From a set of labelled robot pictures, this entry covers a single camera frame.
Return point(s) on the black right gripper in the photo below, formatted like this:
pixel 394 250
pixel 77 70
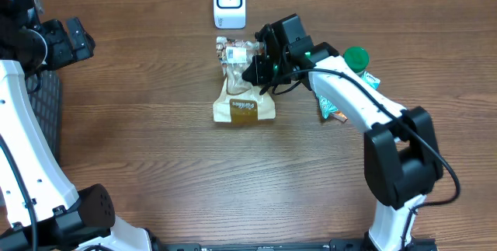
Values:
pixel 260 74

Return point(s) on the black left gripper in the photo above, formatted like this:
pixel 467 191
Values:
pixel 72 40

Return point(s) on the beige brown snack pouch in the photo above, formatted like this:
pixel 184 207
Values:
pixel 240 101

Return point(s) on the teal tissue packet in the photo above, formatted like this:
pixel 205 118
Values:
pixel 326 107

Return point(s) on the orange white snack packet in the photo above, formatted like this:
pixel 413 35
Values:
pixel 338 115

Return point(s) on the green lid seasoning jar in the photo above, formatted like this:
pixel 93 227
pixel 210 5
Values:
pixel 357 59

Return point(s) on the small teal white packet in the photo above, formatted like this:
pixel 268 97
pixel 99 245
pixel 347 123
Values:
pixel 370 79

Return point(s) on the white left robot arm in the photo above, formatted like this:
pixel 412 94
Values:
pixel 44 209

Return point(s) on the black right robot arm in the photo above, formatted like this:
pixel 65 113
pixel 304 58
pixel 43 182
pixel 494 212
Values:
pixel 401 156

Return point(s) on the white barcode scanner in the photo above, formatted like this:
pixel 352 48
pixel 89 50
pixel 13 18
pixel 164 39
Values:
pixel 229 14

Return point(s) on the dark grey mesh basket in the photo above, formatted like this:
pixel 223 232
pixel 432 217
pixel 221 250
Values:
pixel 46 104

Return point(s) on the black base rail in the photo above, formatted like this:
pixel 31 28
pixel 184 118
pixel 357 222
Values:
pixel 252 247

